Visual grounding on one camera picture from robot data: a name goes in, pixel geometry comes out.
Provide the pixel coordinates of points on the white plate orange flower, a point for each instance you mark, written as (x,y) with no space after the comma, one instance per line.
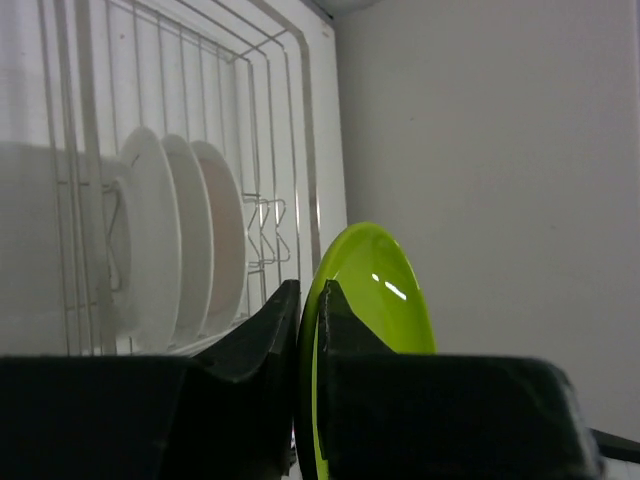
(197,238)

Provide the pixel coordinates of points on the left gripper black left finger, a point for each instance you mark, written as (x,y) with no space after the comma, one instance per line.
(224,413)

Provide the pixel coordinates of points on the metal wire dish rack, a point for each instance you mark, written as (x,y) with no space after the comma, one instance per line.
(77,77)

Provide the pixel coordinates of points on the green plate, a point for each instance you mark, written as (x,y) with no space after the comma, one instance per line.
(381,289)

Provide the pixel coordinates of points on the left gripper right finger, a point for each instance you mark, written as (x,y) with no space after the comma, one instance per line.
(388,415)

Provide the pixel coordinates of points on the white plate colourful print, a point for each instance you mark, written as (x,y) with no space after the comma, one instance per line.
(229,232)

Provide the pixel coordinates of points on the white plate dark pattern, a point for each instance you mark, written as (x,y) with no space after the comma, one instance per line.
(145,243)

